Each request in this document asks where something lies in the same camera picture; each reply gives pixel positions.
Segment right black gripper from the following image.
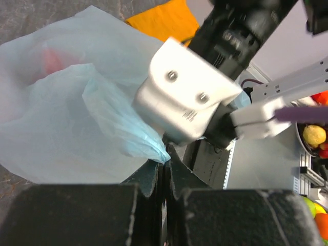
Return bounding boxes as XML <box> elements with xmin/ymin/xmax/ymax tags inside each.
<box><xmin>163</xmin><ymin>104</ymin><xmax>237</xmax><ymax>148</ymax></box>

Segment slotted cable duct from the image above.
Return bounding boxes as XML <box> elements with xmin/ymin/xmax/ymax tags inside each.
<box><xmin>222</xmin><ymin>140</ymin><xmax>236</xmax><ymax>189</ymax></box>

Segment orange folded cloth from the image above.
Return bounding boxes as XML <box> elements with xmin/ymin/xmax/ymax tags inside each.
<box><xmin>126</xmin><ymin>0</ymin><xmax>199</xmax><ymax>42</ymax></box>

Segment bowl of spare fruits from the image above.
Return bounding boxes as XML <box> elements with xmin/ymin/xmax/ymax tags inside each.
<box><xmin>293</xmin><ymin>91</ymin><xmax>327</xmax><ymax>159</ymax></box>

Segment light blue plastic bag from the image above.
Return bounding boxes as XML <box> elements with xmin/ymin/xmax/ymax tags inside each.
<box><xmin>1</xmin><ymin>6</ymin><xmax>170</xmax><ymax>184</ymax></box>

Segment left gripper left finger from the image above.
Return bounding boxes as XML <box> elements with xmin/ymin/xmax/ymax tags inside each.
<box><xmin>1</xmin><ymin>161</ymin><xmax>163</xmax><ymax>245</ymax></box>

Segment fake red pepper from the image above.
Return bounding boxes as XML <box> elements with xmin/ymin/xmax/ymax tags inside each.
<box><xmin>40</xmin><ymin>48</ymin><xmax>85</xmax><ymax>77</ymax></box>

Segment aluminium frame rail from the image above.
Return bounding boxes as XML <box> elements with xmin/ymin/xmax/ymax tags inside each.
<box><xmin>251</xmin><ymin>57</ymin><xmax>327</xmax><ymax>103</ymax></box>

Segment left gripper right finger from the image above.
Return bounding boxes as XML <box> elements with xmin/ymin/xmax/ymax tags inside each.
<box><xmin>165</xmin><ymin>145</ymin><xmax>323</xmax><ymax>245</ymax></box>

